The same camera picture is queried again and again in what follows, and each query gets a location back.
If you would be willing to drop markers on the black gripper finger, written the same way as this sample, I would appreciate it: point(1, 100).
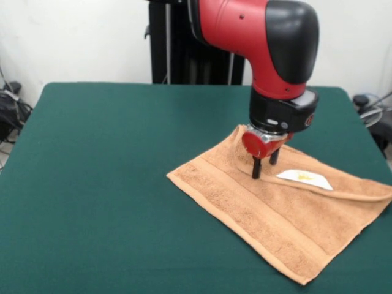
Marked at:
point(256, 168)
point(274, 157)

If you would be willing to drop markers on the tan terry towel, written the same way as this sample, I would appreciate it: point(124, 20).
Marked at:
point(260, 208)

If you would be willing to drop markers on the dark green table cloth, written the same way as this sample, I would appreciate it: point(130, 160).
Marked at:
point(92, 199)

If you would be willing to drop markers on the black equipment bundle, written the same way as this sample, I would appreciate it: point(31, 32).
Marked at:
point(12, 116)

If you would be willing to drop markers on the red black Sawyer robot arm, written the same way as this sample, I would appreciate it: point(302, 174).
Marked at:
point(260, 46)

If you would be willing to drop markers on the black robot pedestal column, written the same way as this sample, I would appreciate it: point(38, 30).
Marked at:
point(171, 46)

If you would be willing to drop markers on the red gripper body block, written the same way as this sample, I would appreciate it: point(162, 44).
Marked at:
point(254, 145)

